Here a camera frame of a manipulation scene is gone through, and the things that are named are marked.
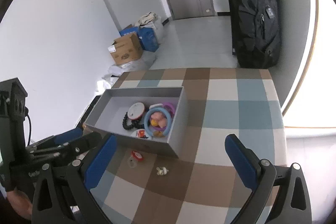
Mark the grey plastic parcel bag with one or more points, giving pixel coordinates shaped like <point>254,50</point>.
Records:
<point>142,64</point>

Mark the beige cloth bag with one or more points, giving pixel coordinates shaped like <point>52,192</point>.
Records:
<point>150,17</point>

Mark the purple ring bangle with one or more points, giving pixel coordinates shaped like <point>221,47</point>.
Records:
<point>169,109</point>

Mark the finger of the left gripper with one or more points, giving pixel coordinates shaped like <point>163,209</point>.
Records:
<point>76,146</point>
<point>56,141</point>

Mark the blue cardboard box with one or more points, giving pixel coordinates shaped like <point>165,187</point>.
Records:
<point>147,37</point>

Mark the pink orange toy charm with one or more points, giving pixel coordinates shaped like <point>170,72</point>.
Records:
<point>158,119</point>

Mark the white plastic parcel bag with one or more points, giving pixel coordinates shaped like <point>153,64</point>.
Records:
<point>105,83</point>

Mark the blue ring bangle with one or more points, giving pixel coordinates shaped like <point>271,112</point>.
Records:
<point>154,131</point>

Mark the white round badge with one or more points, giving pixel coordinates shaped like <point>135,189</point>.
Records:
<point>142,134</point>

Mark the black backpack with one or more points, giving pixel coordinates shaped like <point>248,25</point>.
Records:
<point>256,33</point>

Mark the yellow flower hair clip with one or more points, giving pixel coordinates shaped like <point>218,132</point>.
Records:
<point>162,171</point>

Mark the red clear hair clip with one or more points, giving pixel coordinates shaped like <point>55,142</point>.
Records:
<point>134,159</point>

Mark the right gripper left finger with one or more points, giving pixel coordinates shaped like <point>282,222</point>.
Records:
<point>59,188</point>

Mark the brown cardboard box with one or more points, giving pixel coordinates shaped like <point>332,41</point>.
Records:
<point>126,49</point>

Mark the checkered tablecloth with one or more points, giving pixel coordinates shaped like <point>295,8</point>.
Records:
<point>202,185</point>

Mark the red white ring bangle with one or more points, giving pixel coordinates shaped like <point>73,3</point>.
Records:
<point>137,111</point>

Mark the black camera module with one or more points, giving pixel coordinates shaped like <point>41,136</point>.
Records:
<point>13,113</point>

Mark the person's left hand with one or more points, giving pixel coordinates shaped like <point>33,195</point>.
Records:
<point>20,203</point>

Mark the grey shallow storage box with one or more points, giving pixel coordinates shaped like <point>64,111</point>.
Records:
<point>109,112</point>

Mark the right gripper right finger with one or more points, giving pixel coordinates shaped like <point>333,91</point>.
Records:
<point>292,202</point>

